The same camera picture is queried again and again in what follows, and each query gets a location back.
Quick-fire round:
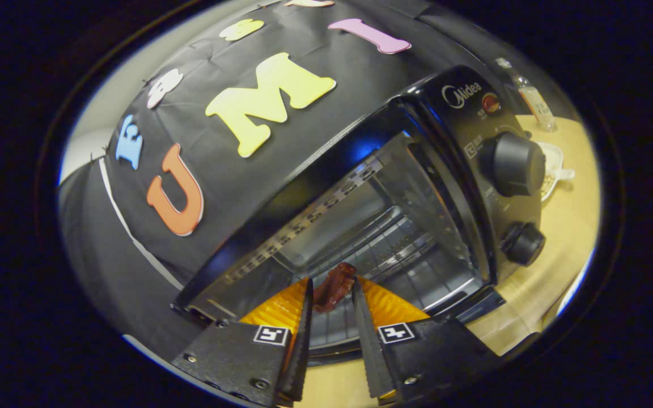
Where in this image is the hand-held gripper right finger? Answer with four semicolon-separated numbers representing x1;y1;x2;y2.
351;275;500;406

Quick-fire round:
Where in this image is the black toaster oven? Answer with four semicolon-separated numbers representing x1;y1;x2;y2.
169;65;548;366

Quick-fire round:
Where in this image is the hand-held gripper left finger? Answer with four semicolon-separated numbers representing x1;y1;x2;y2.
171;277;314;407

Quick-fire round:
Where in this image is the black oven knob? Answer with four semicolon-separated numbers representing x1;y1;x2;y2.
491;131;547;198
501;222;546;267

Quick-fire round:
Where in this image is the small clear glass bottle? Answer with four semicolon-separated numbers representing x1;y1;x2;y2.
495;57;558;133

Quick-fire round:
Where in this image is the white divided spice plate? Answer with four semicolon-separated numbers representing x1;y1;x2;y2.
536;141;575;202

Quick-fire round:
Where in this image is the oven wire rack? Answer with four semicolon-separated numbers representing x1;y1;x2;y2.
309;204;477;346

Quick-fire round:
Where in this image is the red meat slice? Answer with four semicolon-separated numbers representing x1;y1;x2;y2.
312;262;357;313

